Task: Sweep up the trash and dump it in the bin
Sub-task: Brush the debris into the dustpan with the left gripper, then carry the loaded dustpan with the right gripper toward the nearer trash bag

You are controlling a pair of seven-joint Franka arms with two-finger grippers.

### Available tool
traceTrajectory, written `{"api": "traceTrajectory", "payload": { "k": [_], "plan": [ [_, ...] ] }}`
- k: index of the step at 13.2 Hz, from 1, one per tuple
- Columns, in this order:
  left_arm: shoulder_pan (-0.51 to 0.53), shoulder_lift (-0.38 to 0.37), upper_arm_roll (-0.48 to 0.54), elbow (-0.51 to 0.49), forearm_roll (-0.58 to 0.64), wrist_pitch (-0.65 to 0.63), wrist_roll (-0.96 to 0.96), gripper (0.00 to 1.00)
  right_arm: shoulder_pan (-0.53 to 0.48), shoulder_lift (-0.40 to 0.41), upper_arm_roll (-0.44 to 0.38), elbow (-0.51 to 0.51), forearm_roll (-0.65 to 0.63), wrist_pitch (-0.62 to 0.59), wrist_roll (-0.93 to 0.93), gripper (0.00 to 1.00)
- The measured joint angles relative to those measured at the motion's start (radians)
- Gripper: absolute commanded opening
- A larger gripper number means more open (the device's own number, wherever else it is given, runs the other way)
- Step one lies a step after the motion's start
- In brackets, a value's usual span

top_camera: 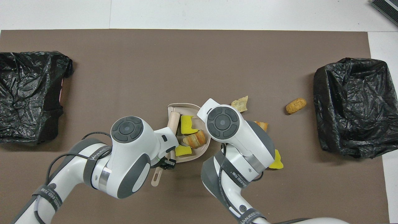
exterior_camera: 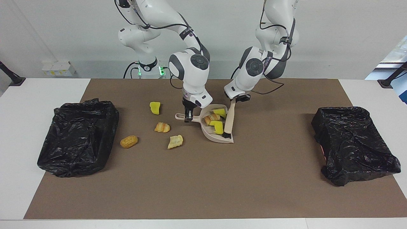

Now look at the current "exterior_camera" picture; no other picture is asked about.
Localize beige plastic dustpan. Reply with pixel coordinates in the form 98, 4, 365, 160
175, 104, 235, 144

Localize beige brush with black bristles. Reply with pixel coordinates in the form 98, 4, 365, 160
222, 99, 237, 139

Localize pale torn bread chunk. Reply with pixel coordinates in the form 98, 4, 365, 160
167, 135, 184, 149

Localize yellow sponge block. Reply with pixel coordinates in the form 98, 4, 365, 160
209, 120, 225, 135

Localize brown bread roll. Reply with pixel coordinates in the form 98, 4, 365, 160
120, 135, 139, 149

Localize black bag lined bin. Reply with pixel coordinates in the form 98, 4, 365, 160
311, 106, 402, 187
37, 98, 120, 178

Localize brown paper table mat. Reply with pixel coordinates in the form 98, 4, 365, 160
24, 79, 407, 220

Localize white power socket box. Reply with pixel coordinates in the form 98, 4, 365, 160
41, 60, 77, 77

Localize black stand pole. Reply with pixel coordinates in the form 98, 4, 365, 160
0, 60, 26, 87
378, 62, 407, 89

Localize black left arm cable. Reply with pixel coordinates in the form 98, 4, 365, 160
251, 0, 298, 95

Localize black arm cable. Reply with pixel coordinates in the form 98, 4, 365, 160
251, 0, 298, 95
114, 0, 210, 90

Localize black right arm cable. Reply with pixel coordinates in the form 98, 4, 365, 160
114, 0, 210, 90

